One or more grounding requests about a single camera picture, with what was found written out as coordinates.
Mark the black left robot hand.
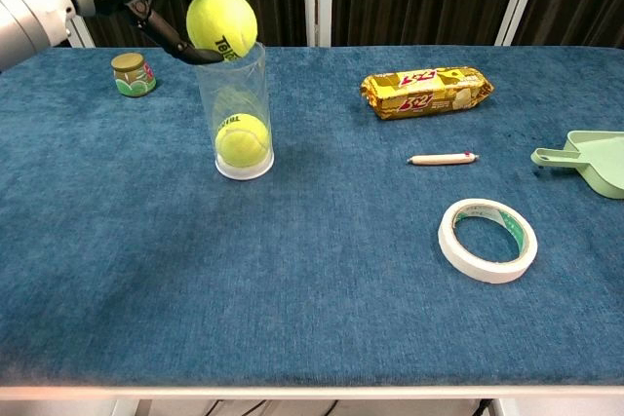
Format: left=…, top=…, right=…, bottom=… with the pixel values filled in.
left=92, top=0, right=241, bottom=66

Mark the yellow tennis ball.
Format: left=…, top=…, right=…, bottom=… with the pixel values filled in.
left=214, top=112, right=271, bottom=169
left=185, top=0, right=259, bottom=60

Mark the clear plastic tube container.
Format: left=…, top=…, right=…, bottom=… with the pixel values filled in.
left=192, top=40, right=275, bottom=181

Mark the small jar gold lid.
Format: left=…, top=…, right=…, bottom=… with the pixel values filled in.
left=109, top=52, right=158, bottom=97

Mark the gold biscuit packet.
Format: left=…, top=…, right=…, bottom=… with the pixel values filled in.
left=359, top=65, right=495, bottom=122

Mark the beige sausage stick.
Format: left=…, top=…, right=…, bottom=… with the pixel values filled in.
left=407, top=150, right=481, bottom=167

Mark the blue velvet table cloth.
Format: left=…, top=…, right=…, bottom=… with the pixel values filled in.
left=0, top=45, right=624, bottom=389

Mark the white tape roll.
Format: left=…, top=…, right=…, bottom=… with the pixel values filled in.
left=437, top=198, right=539, bottom=285

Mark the light green dustpan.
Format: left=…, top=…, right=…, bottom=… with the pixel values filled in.
left=529, top=130, right=624, bottom=201

